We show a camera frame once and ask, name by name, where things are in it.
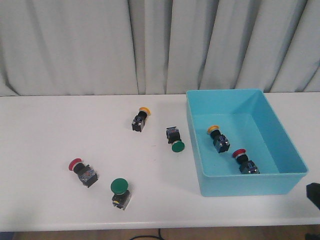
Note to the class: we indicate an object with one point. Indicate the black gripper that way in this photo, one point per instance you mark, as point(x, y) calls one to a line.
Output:
point(313, 193)

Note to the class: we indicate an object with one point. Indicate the red button switch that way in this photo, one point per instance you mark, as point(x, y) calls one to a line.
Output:
point(85, 173)
point(246, 166)

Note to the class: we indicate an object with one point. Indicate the yellow button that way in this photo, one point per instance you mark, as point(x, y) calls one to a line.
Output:
point(220, 141)

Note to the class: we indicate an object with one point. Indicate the light blue plastic box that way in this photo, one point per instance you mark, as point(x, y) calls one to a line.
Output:
point(248, 121)

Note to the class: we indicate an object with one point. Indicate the white pleated curtain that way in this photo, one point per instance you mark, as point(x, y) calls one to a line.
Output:
point(141, 47)

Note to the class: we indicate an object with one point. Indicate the green button far switch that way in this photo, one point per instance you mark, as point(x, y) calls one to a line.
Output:
point(174, 139)

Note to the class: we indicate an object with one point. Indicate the green button switch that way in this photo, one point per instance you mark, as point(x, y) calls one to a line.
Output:
point(121, 194)
point(174, 139)

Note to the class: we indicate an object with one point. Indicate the yellow button far switch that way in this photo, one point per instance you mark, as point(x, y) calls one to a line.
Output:
point(140, 119)

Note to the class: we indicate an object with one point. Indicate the green button near switch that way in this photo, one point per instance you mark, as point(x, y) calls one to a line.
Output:
point(121, 194)

